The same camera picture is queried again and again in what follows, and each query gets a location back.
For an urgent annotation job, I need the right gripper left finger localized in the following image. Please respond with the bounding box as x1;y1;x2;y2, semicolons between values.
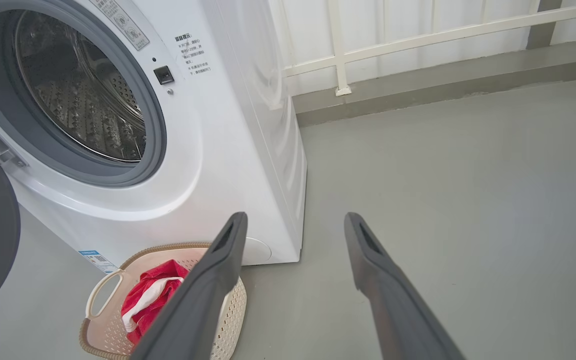
130;211;249;360

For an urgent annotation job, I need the steel washer drum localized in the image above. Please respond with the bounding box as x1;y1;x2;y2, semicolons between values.
15;10;147;163

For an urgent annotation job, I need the white metal railing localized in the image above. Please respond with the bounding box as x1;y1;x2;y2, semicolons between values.
268;0;576;97

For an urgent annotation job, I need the red garment with white trim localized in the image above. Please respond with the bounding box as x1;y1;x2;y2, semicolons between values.
120;259;190;346

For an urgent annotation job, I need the round white filter cover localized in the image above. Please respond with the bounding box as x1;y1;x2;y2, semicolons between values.
242;237;272;266

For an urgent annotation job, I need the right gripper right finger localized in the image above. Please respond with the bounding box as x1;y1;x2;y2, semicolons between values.
344;212;466;360

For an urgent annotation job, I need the grey warning sticker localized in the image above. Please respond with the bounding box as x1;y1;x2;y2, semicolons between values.
89;0;150;51

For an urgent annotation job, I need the black door latch socket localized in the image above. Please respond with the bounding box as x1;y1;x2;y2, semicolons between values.
153;65;175;85

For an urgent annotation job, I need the blue energy label sticker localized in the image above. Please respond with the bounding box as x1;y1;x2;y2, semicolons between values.
78;250;119;274

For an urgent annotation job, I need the cream perforated laundry basket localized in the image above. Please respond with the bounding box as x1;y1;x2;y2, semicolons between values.
79;242;247;360

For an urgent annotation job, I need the white front-load washing machine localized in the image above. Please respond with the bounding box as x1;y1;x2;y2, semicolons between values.
0;0;308;273

